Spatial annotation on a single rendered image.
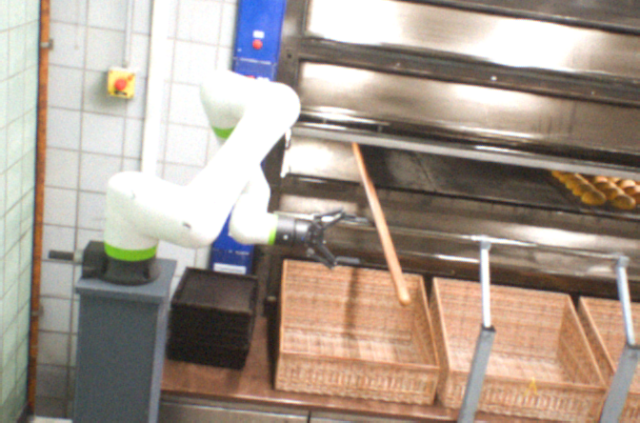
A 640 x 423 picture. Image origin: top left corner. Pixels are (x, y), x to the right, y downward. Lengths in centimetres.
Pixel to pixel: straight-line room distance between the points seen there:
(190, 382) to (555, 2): 183
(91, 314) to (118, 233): 21
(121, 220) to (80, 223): 120
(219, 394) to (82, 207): 90
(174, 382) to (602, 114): 182
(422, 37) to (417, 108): 26
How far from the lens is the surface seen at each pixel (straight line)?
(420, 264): 296
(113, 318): 183
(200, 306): 255
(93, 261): 183
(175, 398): 258
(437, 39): 270
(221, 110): 196
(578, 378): 299
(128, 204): 172
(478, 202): 290
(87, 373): 192
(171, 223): 166
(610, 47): 292
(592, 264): 314
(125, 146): 281
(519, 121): 284
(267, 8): 262
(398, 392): 263
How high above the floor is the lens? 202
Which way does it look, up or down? 18 degrees down
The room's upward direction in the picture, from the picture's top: 9 degrees clockwise
